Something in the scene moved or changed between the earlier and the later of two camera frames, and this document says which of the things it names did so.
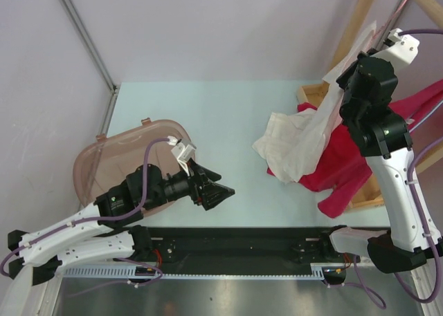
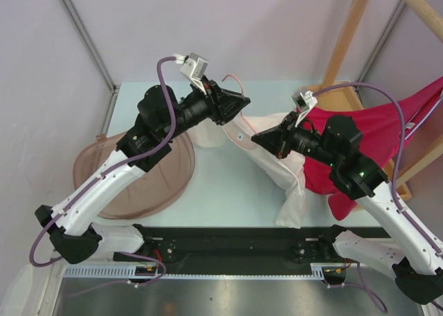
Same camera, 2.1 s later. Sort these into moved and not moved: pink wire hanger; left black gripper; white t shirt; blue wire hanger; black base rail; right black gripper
Moved: pink wire hanger; white t shirt; left black gripper; right black gripper
Not moved: blue wire hanger; black base rail
